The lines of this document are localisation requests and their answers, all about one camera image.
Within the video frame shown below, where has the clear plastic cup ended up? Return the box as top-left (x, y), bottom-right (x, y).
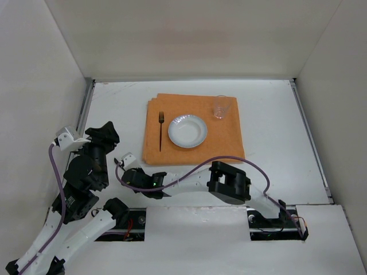
top-left (213, 95), bottom-right (231, 119)

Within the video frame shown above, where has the aluminium frame rail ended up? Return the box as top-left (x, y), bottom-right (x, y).
top-left (76, 77), bottom-right (95, 135)
top-left (290, 78), bottom-right (335, 205)

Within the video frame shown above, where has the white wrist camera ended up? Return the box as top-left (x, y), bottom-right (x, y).
top-left (56, 126), bottom-right (91, 151)
top-left (121, 152), bottom-right (141, 170)

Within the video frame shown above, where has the right aluminium frame rail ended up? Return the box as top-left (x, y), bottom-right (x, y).
top-left (290, 78), bottom-right (335, 205)

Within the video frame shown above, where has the orange cloth placemat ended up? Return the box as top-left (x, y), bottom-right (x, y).
top-left (142, 93), bottom-right (245, 166)

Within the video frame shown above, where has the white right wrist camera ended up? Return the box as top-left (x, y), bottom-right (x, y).
top-left (121, 152), bottom-right (141, 170)

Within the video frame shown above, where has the black fork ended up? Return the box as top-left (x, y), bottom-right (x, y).
top-left (158, 111), bottom-right (165, 151)

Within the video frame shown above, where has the left aluminium frame rail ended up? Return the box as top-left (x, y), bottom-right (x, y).
top-left (76, 77), bottom-right (95, 135)

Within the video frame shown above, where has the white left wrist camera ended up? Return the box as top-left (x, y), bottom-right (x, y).
top-left (56, 126), bottom-right (91, 151)

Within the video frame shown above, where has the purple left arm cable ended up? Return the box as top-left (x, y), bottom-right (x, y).
top-left (17, 142), bottom-right (68, 275)

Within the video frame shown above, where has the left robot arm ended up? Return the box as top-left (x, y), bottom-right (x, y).
top-left (6, 121), bottom-right (130, 274)

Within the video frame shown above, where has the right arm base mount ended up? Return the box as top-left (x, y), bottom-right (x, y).
top-left (247, 206), bottom-right (309, 241)

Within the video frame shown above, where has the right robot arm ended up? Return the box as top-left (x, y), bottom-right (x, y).
top-left (116, 159), bottom-right (287, 228)

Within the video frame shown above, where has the white round plate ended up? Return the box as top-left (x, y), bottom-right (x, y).
top-left (168, 115), bottom-right (208, 148)

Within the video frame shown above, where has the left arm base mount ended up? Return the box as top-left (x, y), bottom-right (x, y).
top-left (96, 208), bottom-right (146, 242)

